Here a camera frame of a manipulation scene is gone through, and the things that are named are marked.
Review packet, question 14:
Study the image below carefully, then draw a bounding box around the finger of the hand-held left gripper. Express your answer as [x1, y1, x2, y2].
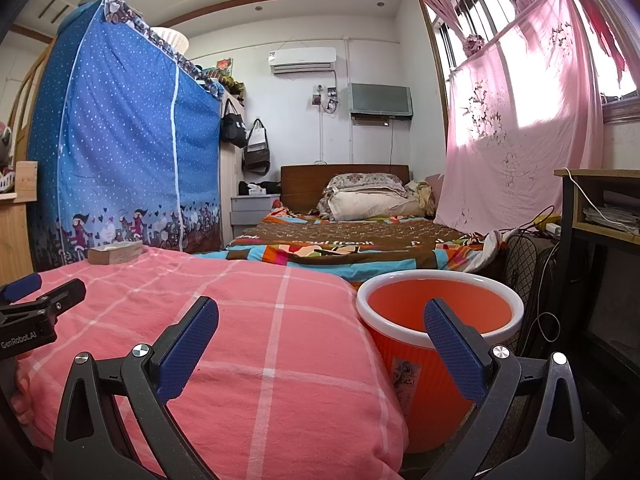
[0, 278, 87, 330]
[0, 274, 43, 304]

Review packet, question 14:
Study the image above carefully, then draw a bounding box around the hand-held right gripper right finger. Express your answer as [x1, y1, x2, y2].
[417, 298, 588, 480]

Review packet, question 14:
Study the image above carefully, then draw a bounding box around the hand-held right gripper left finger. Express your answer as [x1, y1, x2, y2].
[52, 296, 221, 480]

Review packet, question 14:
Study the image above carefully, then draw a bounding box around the orange bucket with white rim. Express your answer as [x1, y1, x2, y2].
[356, 270, 525, 455]

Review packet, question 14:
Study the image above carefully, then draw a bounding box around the light wooden cabinet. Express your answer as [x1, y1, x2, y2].
[0, 160, 41, 281]

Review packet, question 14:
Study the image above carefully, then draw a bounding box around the pink checked blanket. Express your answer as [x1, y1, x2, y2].
[10, 245, 408, 480]

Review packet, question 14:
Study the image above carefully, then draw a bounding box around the brown cardboard box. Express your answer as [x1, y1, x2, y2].
[87, 240, 146, 266]

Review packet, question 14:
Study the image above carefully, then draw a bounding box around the black mesh fan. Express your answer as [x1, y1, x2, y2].
[502, 232, 557, 321]

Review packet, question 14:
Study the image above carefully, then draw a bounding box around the colourful patterned bedsheet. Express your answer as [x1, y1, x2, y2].
[225, 205, 511, 283]

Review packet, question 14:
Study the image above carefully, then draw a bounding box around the grey nightstand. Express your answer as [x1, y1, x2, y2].
[230, 192, 282, 238]

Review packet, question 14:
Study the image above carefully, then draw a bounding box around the beige crumpled blanket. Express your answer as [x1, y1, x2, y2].
[407, 180, 436, 216]

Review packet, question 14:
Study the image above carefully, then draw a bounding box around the yellow power strip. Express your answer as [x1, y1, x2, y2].
[532, 214, 563, 236]

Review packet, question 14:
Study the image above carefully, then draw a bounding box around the pink cushion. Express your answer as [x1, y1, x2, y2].
[425, 174, 445, 208]

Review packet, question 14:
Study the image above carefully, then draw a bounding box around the blue dotted fabric wardrobe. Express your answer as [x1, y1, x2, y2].
[27, 0, 223, 268]

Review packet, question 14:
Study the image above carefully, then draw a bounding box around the black bag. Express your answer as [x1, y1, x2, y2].
[237, 179, 281, 196]

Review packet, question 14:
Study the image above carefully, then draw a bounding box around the floral pillow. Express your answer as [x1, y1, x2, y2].
[325, 172, 408, 198]

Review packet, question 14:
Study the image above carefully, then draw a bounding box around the wooden bed headboard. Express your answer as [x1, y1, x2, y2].
[280, 164, 411, 211]

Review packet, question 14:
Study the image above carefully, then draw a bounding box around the stack of papers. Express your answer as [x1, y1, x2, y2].
[582, 205, 640, 236]

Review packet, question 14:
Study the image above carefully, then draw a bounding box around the grey tote bag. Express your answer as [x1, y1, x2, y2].
[242, 117, 273, 176]

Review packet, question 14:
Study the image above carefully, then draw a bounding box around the pink hanging sheet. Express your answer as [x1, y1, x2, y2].
[434, 0, 606, 238]

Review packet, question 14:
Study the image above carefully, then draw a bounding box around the black handbag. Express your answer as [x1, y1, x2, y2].
[220, 97, 249, 150]

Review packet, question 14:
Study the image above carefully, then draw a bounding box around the wooden desk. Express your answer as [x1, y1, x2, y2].
[554, 167, 640, 361]

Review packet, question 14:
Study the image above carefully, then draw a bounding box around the white plastic basket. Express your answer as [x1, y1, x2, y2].
[150, 26, 190, 56]

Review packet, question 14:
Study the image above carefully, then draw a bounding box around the white air conditioner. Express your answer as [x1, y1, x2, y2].
[270, 47, 337, 75]

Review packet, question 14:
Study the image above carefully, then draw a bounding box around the wooden arched frame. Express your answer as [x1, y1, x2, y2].
[5, 35, 56, 166]

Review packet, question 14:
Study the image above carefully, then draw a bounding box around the white cable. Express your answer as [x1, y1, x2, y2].
[567, 169, 631, 233]

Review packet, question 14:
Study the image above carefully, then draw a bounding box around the grey covered wall television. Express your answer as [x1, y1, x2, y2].
[348, 82, 414, 121]

